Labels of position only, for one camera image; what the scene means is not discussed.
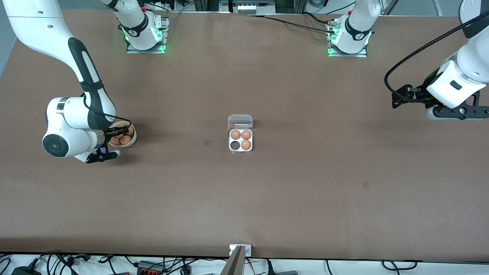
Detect clear plastic egg carton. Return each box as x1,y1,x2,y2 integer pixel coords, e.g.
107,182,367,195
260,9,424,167
228,114,254,155

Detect black box orange connectors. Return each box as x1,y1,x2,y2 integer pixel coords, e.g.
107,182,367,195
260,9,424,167
136,260,167,275

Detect white round bowl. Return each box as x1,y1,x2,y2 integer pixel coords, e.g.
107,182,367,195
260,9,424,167
107,121,137,148

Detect black power adapter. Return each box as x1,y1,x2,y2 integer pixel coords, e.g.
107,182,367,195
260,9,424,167
11,265,42,275

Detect metal equipment rack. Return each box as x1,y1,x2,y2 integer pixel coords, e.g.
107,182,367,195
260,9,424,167
193,0,307,15

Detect small metal mounting plate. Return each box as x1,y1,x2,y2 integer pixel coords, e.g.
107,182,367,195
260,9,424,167
229,244,252,257

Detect grey metal beam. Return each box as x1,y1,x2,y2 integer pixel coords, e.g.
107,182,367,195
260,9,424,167
220,246,246,275

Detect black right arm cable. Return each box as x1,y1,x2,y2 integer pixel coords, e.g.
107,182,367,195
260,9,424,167
80,92,133,132

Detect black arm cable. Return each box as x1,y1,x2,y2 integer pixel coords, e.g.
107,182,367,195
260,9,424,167
384,13,489,104
80,92,133,132

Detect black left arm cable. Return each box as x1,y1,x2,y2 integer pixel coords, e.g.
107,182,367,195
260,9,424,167
384,13,489,104

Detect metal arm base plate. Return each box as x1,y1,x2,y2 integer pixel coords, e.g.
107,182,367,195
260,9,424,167
327,17,368,58
126,15,168,54

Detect thin black table cable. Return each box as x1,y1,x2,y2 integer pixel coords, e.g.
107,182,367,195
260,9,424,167
303,12,332,24

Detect thick black table cable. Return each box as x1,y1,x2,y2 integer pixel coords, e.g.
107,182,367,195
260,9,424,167
244,14,337,35

